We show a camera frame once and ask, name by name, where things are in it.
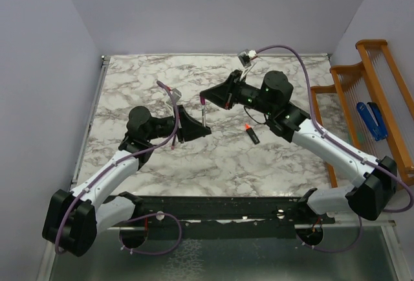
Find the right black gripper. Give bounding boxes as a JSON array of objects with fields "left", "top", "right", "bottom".
[{"left": 200, "top": 71, "right": 275, "bottom": 117}]

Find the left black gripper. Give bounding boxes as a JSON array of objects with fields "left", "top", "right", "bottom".
[{"left": 145, "top": 104, "right": 212, "bottom": 143}]

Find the white pen green tip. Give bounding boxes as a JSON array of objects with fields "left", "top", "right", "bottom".
[{"left": 201, "top": 102, "right": 206, "bottom": 127}]

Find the red ink pen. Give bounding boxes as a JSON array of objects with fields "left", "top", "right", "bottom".
[{"left": 171, "top": 137, "right": 177, "bottom": 150}]

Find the black orange highlighter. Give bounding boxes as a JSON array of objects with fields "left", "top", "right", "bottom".
[{"left": 245, "top": 124, "right": 260, "bottom": 145}]

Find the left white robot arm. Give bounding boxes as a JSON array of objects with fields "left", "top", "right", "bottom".
[{"left": 42, "top": 105, "right": 212, "bottom": 256}]

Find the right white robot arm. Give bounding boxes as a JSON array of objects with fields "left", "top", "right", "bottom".
[{"left": 200, "top": 70, "right": 397, "bottom": 223}]

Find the wooden rack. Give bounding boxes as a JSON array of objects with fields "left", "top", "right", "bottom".
[{"left": 310, "top": 39, "right": 413, "bottom": 186}]

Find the blue stapler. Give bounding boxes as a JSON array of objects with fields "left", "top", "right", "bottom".
[{"left": 356, "top": 102, "right": 388, "bottom": 142}]

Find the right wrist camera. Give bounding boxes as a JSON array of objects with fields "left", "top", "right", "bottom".
[{"left": 237, "top": 49, "right": 257, "bottom": 80}]

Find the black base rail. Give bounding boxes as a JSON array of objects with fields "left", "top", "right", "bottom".
[{"left": 120, "top": 192, "right": 334, "bottom": 240}]

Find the aluminium frame rail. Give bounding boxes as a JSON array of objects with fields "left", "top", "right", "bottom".
[{"left": 36, "top": 56, "right": 111, "bottom": 280}]

